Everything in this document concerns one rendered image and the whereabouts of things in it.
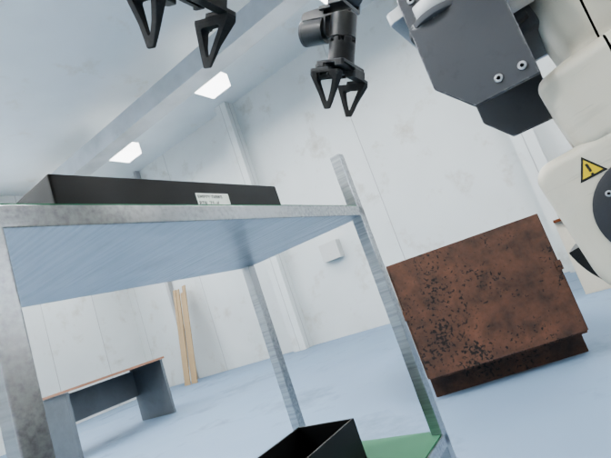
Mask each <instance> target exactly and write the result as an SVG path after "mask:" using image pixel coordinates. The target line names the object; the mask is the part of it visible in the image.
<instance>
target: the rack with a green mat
mask: <svg viewBox="0 0 611 458"><path fill-rule="evenodd" d="M330 161H331V164H332V166H333V168H334V171H335V174H336V178H337V181H338V183H339V185H340V188H341V191H342V193H343V196H344V198H345V201H346V205H302V204H0V427H1V432H2V436H3V441H4V445H5V453H6V457H7V458H55V450H54V446H53V442H52V438H51V434H50V430H49V426H48V421H47V418H46V414H45V407H44V402H43V398H42V394H41V390H40V386H39V382H38V378H37V374H36V369H35V363H34V358H33V355H32V351H31V346H30V343H29V338H28V334H27V330H26V326H25V319H24V315H23V311H22V307H27V306H32V305H38V304H47V303H52V302H58V301H63V300H68V299H74V298H78V297H84V296H89V295H94V294H104V293H109V292H114V291H120V290H124V289H130V288H136V287H140V286H146V285H151V284H160V283H166V282H171V281H176V280H182V279H186V278H192V277H197V276H202V275H208V274H218V273H222V272H228V271H234V270H238V269H242V271H243V274H244V278H245V282H246V285H247V288H248V291H249V293H250V297H251V300H252V303H253V306H254V308H255V313H256V317H257V320H258V322H259V325H260V328H261V331H262V334H263V337H264V340H265V345H266V348H267V351H268V353H269V357H270V360H271V363H272V365H273V368H274V371H275V377H276V380H277V382H278V385H279V388H280V391H281V394H282V397H283V400H284V403H285V408H286V410H287V413H288V417H289V420H290V423H291V425H292V428H293V431H294V430H295V429H296V428H298V427H302V426H306V424H305V421H304V418H303V415H302V413H301V410H300V406H299V403H298V401H297V398H296V395H295V390H294V387H293V385H292V382H291V379H290V375H289V372H288V370H287V367H286V364H285V359H284V356H283V354H282V351H281V348H280V344H279V342H278V339H277V336H276V333H275V328H274V326H273V323H272V320H271V317H270V313H269V311H268V308H267V305H266V302H265V298H264V295H263V292H262V289H261V286H260V283H259V280H258V277H257V274H256V271H255V267H254V264H258V263H260V262H262V261H264V260H266V259H268V258H270V257H272V256H275V255H277V254H280V253H282V252H284V251H286V250H288V249H291V248H293V247H295V246H297V245H299V244H302V243H304V242H306V241H309V240H311V239H313V238H315V237H318V236H319V235H321V234H324V233H327V232H329V231H331V230H333V229H336V228H337V227H339V226H341V225H344V224H347V223H349V222H351V221H353V223H354V226H355V228H356V232H357V234H358V237H359V240H360V243H361V245H362V247H363V250H364V252H365V255H366V260H367V261H368V264H369V267H370V269H371V272H372V275H373V277H374V279H375V282H376V286H377V289H378V292H379V294H380V296H381V299H382V302H383V304H384V307H385V309H386V313H387V316H388V319H389V321H390V323H391V326H392V329H393V331H394V334H395V337H396V340H397V343H398V346H399V348H400V351H401V354H402V355H403V358H404V361H405V364H406V368H407V371H408V372H409V375H410V378H411V381H412V383H413V386H414V388H415V390H416V395H417V398H418V400H419V402H420V405H421V407H422V410H423V413H424V416H425V418H426V422H427V424H428V427H429V430H430V432H427V433H414V434H408V435H400V436H394V437H387V438H380V439H374V440H366V441H362V444H363V446H364V449H365V452H366V457H367V458H456V454H455V452H454V449H453V446H452V444H451V442H450V439H449V436H448V434H447V431H446V428H445V425H444V423H443V420H442V417H441V415H440V412H439V410H438V408H437V405H436V401H435V398H434V396H433V394H432V391H431V388H430V386H429V383H428V381H427V379H426V374H425V372H424V369H423V366H422V364H421V362H420V359H419V357H418V354H417V351H416V348H415V345H414V343H413V340H412V337H411V335H410V333H409V330H408V328H407V325H406V321H405V318H404V316H403V314H402V311H401V308H400V306H399V303H398V301H397V299H396V294H395V292H394V289H393V286H392V285H391V282H390V279H389V277H388V274H387V271H386V268H385V265H384V263H383V260H382V257H381V255H380V253H379V250H378V248H377V245H376V241H375V238H374V236H373V233H372V231H371V228H370V225H369V223H368V221H367V218H366V214H365V211H364V208H363V206H362V204H361V202H360V199H359V196H358V194H357V191H356V188H355V185H354V182H353V180H352V177H351V174H350V173H349V170H348V167H347V165H346V160H345V158H344V156H343V155H342V154H336V155H334V156H332V157H330Z"/></svg>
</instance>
